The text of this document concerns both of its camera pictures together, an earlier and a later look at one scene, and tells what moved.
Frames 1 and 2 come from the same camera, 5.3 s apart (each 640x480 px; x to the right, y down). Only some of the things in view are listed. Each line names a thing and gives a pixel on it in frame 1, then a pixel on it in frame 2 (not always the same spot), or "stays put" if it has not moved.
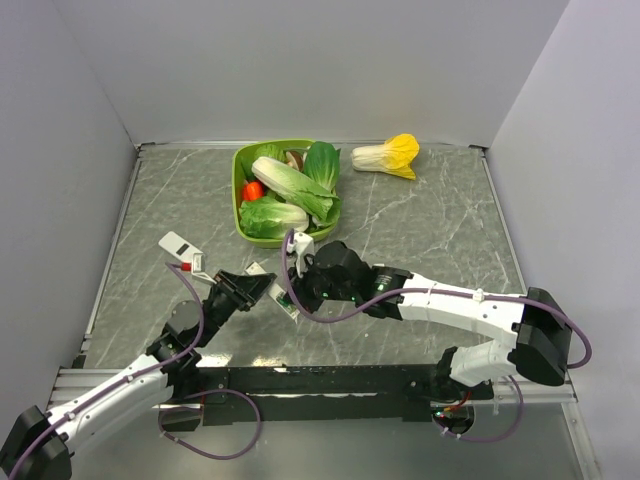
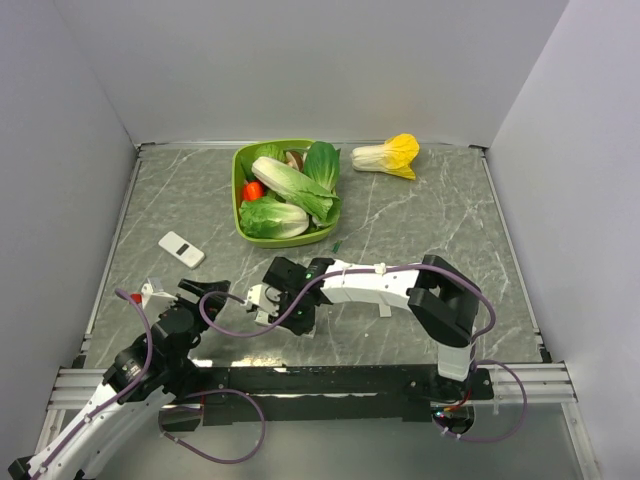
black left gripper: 256,283 → 200,288
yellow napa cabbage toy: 394,156 stays put
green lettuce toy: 295,186 stays put
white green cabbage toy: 266,217 stays put
